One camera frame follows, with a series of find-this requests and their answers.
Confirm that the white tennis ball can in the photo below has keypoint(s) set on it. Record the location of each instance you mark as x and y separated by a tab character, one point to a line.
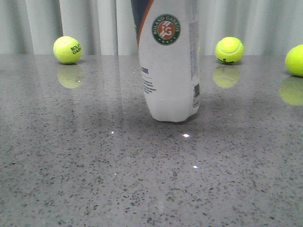
167	33

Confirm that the yellow tennis ball right centre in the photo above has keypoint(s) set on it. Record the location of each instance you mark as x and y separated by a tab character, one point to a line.
229	50

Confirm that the yellow tennis ball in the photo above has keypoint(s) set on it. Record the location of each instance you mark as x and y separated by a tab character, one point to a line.
67	50
294	60
229	50

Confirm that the yellow tennis ball far left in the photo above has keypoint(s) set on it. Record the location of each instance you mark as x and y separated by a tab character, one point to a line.
67	50

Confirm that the yellow tennis ball far right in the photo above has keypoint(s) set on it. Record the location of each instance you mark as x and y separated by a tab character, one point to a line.
294	60

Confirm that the grey pleated curtain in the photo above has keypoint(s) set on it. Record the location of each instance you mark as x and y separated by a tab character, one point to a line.
266	27

